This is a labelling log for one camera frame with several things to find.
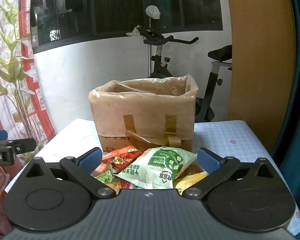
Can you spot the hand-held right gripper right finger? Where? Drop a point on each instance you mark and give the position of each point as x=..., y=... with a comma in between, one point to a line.
x=208, y=161

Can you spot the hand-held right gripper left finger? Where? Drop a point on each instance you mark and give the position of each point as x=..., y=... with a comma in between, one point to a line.
x=90, y=160

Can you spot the brown patterned snack packet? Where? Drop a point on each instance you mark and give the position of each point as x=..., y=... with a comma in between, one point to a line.
x=193, y=170

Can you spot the green pea snack packet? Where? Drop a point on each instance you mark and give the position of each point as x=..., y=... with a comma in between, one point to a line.
x=106, y=177

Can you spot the yellow snack packet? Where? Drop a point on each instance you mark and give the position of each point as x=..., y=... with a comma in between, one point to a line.
x=190, y=182

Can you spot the orange red snack packet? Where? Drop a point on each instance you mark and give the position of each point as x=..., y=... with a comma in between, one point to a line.
x=125, y=158

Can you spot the white green snack packet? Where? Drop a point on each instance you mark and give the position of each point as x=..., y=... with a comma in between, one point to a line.
x=155, y=171

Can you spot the brown paper bag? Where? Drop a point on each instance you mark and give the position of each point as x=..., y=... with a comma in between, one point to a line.
x=142, y=110

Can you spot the checked tablecloth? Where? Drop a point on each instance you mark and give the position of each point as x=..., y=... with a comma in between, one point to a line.
x=230, y=135

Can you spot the bamboo print curtain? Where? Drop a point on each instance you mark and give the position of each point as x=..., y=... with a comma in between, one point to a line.
x=12, y=80

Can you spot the black exercise bike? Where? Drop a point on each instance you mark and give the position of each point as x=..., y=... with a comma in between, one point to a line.
x=211, y=90

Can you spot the wooden panel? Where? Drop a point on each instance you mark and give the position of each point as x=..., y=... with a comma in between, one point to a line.
x=262, y=55

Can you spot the crumpled white tissue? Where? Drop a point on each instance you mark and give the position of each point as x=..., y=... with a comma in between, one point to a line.
x=133, y=31

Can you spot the dark glass window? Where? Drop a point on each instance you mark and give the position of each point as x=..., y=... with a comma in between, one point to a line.
x=130, y=7

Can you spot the white plastic bag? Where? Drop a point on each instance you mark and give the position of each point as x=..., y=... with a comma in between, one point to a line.
x=153, y=12

